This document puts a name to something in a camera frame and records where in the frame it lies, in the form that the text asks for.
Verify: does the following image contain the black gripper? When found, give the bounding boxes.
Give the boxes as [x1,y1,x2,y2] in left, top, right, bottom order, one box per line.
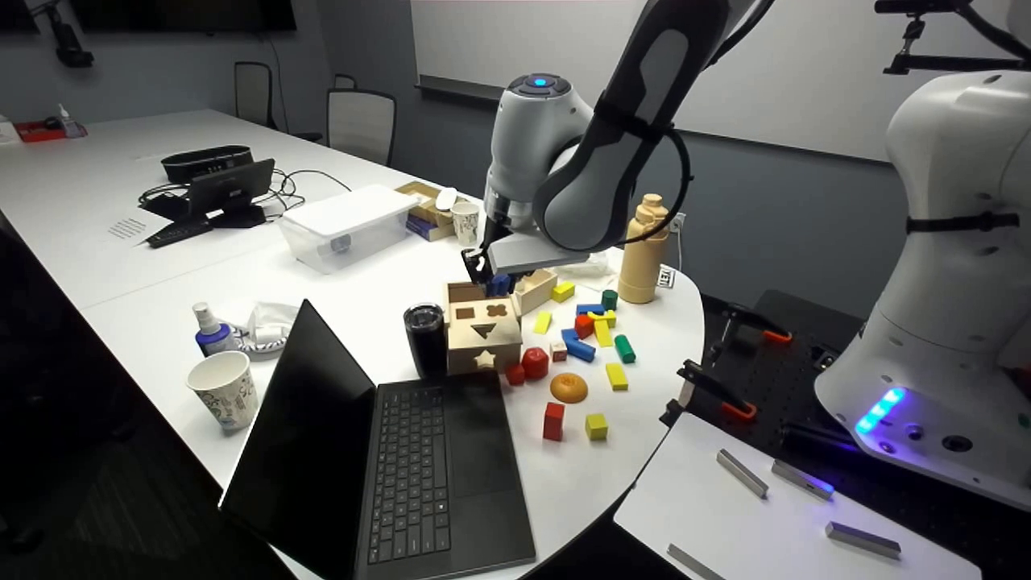
[461,241,525,301]

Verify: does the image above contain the open wooden tray box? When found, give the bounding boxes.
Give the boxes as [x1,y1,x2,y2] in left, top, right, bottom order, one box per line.
[512,268,560,318]

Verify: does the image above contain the wooden shape sorter box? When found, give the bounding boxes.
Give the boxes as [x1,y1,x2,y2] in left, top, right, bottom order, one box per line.
[440,279,525,379]

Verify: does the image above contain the red round block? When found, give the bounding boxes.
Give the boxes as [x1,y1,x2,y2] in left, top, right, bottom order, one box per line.
[520,345,550,384]

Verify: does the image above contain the cardboard box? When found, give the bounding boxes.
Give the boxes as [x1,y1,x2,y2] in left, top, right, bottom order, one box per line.
[394,178,480,245]

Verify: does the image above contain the orange dome block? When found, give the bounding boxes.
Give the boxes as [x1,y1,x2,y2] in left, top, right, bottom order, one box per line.
[549,369,594,407]

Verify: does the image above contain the white paper cup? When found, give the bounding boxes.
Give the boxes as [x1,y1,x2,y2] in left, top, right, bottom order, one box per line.
[450,195,484,249]

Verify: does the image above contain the black tumbler mug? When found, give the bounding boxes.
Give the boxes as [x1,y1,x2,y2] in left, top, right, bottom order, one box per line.
[402,301,450,387]

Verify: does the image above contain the tan water bottle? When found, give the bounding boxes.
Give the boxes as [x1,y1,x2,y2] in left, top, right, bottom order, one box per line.
[615,189,675,306]

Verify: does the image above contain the clear plastic storage container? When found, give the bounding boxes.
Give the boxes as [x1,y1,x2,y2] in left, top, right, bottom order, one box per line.
[275,182,418,274]

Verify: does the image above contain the black laptop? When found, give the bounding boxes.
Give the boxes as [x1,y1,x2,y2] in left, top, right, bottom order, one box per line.
[220,296,537,580]

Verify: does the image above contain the clear plastic bag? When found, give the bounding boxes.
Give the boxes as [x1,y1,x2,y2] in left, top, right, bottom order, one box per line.
[236,299,303,356]

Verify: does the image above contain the patterned paper cup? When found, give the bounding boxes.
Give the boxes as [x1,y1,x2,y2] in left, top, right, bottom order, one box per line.
[184,349,260,437]

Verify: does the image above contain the black tablet on stand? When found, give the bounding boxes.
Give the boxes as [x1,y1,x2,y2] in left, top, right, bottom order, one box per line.
[138,153,279,251]

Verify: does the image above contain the grey metal bar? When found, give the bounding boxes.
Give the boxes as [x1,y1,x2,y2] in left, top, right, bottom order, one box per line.
[664,540,725,580]
[821,519,905,559]
[714,447,774,501]
[769,457,839,504]

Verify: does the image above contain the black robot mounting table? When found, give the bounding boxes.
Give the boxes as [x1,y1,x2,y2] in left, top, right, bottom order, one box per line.
[642,285,1031,580]

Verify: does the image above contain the white panel board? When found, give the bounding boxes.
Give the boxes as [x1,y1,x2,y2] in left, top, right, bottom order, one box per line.
[608,412,985,580]

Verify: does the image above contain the red and white packet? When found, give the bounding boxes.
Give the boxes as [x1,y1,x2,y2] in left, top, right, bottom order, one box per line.
[11,111,91,146]

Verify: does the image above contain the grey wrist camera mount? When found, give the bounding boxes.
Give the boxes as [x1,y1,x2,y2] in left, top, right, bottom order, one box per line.
[485,229,564,277]

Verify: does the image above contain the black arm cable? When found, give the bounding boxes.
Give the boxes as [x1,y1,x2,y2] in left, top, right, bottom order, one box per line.
[623,106,695,259]

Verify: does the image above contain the grey desk cables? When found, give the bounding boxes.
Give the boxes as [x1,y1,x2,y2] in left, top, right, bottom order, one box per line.
[260,168,354,211]

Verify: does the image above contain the orange handled clamp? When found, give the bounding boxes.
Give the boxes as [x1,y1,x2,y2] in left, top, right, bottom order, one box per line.
[707,296,800,349]
[658,356,759,429]

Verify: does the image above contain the wall whiteboard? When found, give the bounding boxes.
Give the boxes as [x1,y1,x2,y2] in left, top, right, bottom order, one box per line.
[409,0,946,171]

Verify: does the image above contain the black wall television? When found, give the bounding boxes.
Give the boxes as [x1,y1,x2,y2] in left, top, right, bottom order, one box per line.
[62,0,299,34]

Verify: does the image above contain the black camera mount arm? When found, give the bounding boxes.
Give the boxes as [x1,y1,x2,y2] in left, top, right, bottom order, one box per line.
[873,0,1031,77]

